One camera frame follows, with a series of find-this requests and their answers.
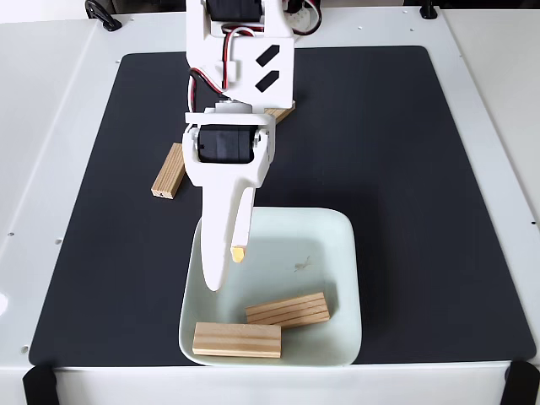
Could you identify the wooden block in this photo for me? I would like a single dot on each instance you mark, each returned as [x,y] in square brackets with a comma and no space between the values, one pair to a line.
[164,185]
[236,339]
[282,114]
[295,310]

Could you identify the pale green square plate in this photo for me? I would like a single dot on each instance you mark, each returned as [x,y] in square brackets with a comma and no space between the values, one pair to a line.
[304,236]

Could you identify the black rubber mat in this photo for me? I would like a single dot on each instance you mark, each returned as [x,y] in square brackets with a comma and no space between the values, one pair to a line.
[105,274]

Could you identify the black table clamp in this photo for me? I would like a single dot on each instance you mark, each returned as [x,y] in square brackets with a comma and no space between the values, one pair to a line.
[428,10]
[103,14]

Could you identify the black corner bracket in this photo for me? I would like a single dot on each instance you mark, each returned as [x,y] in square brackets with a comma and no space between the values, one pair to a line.
[523,381]
[40,384]

